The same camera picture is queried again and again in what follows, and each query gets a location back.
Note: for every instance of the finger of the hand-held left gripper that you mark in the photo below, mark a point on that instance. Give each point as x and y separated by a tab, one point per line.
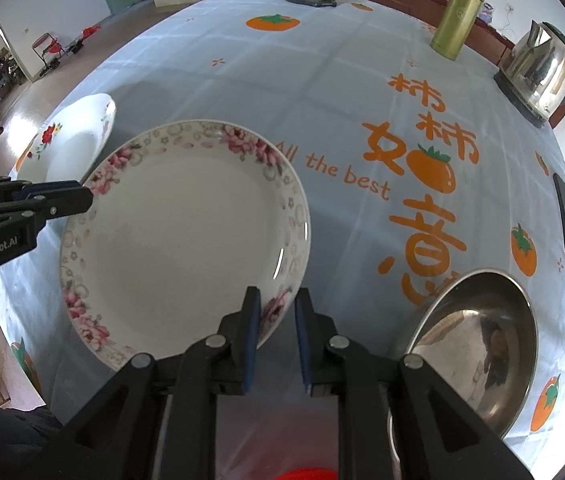
52	189
70	204

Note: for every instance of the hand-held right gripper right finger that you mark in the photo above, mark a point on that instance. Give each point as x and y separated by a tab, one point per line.
304	340

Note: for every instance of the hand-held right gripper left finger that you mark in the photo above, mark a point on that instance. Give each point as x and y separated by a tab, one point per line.
253	330

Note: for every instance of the white red flower plate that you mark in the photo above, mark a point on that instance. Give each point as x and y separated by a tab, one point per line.
72	145

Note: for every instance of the pink floral rim plate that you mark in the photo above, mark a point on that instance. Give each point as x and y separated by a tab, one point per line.
177	240

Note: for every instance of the red plastic basin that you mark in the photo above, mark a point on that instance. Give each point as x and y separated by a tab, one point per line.
310	474

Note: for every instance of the red folding chair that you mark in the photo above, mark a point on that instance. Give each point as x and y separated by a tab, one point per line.
48	49

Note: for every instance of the stainless steel bowl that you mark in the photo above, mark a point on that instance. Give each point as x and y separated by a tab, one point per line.
487	310

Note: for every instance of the persimmon print tablecloth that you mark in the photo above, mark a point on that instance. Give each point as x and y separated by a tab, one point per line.
312	85

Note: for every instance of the black kettle base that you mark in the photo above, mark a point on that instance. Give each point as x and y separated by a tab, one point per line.
522	102

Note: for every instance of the green metal thermos cup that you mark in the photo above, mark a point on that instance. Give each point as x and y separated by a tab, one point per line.
454	20

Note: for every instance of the stainless steel electric kettle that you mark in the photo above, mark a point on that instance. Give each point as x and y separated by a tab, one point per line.
542	65

